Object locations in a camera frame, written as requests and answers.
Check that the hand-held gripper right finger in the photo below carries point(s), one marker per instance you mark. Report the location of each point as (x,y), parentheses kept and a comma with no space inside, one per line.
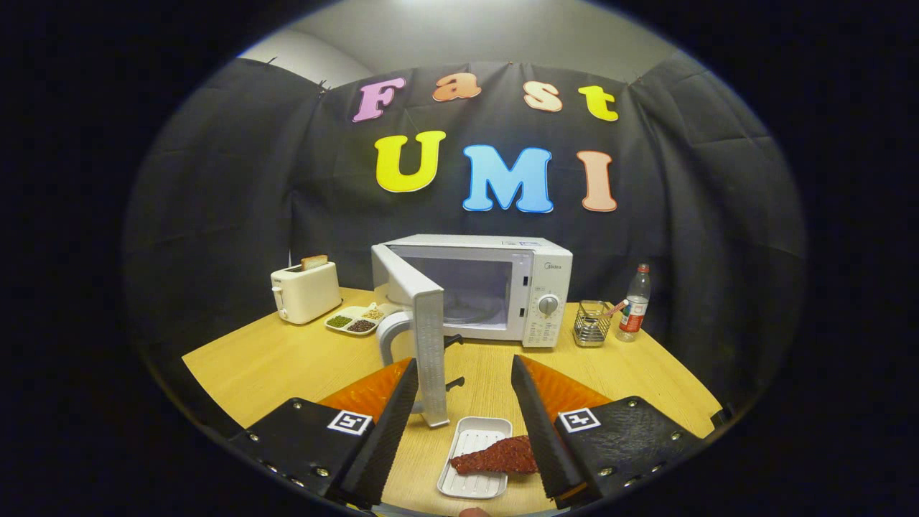
(546,438)

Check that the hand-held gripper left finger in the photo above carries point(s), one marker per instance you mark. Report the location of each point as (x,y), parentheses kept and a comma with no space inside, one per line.
(388,445)

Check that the red meat piece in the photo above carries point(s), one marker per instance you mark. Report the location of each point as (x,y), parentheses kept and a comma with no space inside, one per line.
(502,456)

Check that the white toaster oven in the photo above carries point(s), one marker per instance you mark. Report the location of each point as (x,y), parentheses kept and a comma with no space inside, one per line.
(546,273)

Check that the cream toaster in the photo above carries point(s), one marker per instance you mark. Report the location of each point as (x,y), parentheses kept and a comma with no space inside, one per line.
(309,294)

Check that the white rectangular tray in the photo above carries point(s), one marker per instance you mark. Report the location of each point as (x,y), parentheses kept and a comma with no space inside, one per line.
(474,438)

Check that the white divided bean dish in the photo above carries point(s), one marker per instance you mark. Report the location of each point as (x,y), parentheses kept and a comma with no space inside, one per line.
(352,321)

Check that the pink straw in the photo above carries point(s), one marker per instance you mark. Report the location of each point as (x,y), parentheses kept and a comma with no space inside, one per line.
(616,308)

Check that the clear plastic water bottle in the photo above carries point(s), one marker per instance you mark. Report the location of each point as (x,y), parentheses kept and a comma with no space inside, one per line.
(635,309)

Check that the toast bread slice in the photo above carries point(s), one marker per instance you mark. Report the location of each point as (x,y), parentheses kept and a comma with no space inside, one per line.
(314,263)

